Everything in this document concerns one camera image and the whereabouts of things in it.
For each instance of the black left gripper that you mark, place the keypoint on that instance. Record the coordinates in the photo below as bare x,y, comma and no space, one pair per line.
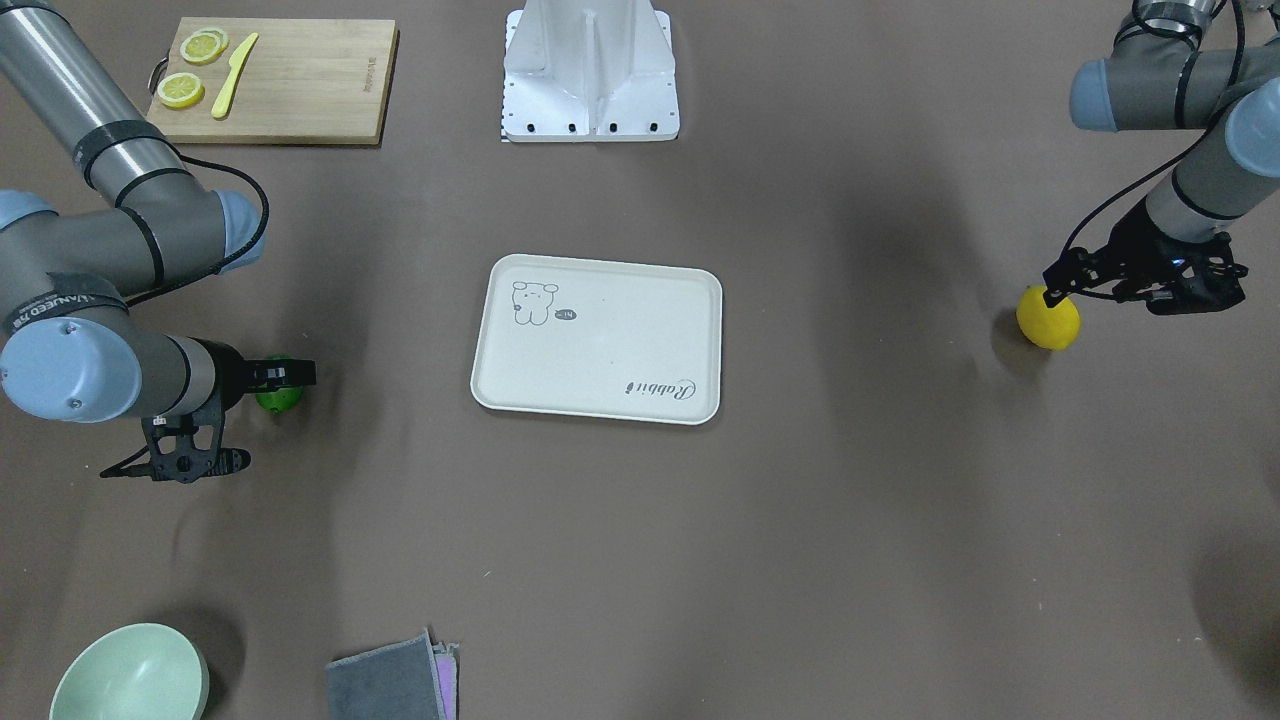
1136,240

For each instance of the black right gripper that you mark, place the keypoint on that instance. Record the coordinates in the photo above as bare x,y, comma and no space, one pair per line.
229,371

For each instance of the green lime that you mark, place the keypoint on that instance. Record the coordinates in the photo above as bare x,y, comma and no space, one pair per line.
278,391

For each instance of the yellow lemon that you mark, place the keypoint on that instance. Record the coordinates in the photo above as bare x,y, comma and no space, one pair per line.
1052,328

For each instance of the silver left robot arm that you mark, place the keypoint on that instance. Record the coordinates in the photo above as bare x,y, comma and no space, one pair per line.
1159,77

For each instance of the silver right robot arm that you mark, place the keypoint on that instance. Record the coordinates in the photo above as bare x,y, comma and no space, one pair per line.
71,348

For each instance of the cream rectangular tray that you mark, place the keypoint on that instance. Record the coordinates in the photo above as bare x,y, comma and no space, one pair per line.
582,337

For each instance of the yellow plastic knife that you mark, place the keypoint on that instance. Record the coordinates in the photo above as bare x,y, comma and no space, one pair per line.
220,108

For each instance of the lemon slice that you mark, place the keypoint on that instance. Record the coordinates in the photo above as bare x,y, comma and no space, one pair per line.
204,46
179,90

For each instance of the wooden cutting board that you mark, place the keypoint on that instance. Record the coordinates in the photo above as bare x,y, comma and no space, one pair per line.
305,82

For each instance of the mint green bowl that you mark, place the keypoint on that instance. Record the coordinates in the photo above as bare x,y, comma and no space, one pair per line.
139,671

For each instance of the grey folded cloth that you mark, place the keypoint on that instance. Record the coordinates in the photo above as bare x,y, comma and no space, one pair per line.
397,681

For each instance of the pink folded cloth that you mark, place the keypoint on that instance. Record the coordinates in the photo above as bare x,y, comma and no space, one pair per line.
447,676

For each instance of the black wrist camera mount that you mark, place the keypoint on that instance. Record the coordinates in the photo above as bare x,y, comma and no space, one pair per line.
1195,277
183,448

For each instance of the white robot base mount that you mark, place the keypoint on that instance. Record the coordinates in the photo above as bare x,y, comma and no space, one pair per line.
589,72

